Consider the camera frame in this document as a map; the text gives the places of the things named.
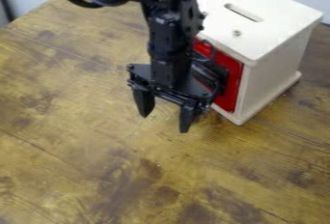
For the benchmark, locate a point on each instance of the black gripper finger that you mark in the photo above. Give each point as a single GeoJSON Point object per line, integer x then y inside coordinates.
{"type": "Point", "coordinates": [187, 115]}
{"type": "Point", "coordinates": [145, 101]}

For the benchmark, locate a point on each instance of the white wooden drawer box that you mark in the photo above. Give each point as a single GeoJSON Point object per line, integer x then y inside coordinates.
{"type": "Point", "coordinates": [264, 35]}

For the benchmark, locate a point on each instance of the red drawer with black handle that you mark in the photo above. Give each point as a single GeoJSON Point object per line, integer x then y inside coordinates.
{"type": "Point", "coordinates": [218, 71]}

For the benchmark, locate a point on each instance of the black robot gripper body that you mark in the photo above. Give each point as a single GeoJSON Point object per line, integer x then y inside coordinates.
{"type": "Point", "coordinates": [167, 76]}

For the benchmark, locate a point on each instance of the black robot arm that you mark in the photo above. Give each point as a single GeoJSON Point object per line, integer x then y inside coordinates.
{"type": "Point", "coordinates": [162, 8]}

